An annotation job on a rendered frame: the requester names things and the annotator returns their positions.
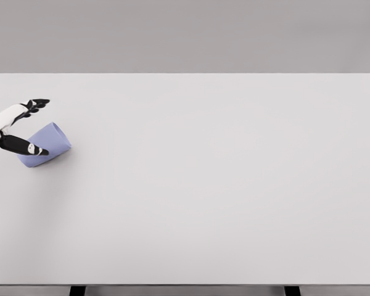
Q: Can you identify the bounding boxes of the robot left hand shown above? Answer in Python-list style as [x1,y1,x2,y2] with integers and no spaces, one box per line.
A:
[0,98,51,157]

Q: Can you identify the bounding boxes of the light purple cup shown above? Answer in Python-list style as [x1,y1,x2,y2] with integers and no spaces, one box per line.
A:
[17,121,73,169]

